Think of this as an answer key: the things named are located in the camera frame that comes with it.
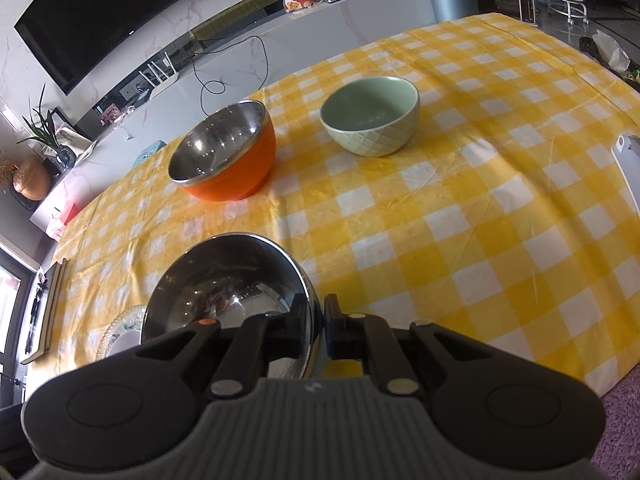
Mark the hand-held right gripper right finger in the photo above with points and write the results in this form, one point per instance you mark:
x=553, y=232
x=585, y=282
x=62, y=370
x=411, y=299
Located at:
x=336, y=330

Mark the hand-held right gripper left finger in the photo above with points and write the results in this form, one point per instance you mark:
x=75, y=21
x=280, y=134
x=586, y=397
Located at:
x=270, y=331

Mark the blue steel bowl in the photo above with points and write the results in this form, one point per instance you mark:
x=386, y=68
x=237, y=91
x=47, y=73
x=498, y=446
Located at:
x=225, y=275

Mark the small white plate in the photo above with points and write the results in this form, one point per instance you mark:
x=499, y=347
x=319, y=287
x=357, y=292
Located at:
x=125, y=345

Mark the orange steel bowl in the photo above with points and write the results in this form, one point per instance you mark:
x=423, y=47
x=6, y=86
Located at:
x=240, y=175

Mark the clear glass plate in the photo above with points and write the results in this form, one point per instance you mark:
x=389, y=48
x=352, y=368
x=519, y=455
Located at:
x=107, y=327

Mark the green ceramic bowl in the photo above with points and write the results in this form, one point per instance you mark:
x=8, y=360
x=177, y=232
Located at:
x=372, y=137

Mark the yellow checkered tablecloth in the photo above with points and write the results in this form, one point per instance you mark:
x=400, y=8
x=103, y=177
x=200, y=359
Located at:
x=450, y=200

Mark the blue plastic stool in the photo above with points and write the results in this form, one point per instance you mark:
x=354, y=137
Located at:
x=150, y=154

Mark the black notebook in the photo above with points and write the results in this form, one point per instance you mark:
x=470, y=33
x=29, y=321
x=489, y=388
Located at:
x=47, y=320

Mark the black pen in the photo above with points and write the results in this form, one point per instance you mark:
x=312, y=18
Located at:
x=34, y=320

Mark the pink storage box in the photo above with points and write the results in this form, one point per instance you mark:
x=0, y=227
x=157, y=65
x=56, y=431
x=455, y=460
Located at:
x=61, y=220

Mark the glass sliding door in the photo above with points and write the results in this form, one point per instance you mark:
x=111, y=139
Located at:
x=12, y=300

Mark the pink photo card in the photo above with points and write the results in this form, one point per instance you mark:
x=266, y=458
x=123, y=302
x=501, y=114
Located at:
x=110, y=115

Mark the white router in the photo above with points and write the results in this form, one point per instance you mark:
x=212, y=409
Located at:
x=165, y=82

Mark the white art print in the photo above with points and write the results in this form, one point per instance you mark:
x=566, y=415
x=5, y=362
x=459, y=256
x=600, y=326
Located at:
x=75, y=141

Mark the bronze acorn vase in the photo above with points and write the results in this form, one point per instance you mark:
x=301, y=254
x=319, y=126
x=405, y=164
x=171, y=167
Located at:
x=31, y=179

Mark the green plant in glass vase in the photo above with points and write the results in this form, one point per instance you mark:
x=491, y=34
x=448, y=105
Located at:
x=50, y=135

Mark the white flat device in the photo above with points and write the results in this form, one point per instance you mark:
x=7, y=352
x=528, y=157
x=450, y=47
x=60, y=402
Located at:
x=629, y=180

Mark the black flat television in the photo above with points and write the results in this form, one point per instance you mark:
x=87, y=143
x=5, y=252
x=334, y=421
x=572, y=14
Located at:
x=115, y=15

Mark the small pink heater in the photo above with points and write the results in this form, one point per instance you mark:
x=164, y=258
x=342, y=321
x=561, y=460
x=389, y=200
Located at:
x=530, y=5

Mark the white plastic bag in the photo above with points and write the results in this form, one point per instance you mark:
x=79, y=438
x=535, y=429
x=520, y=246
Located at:
x=612, y=52

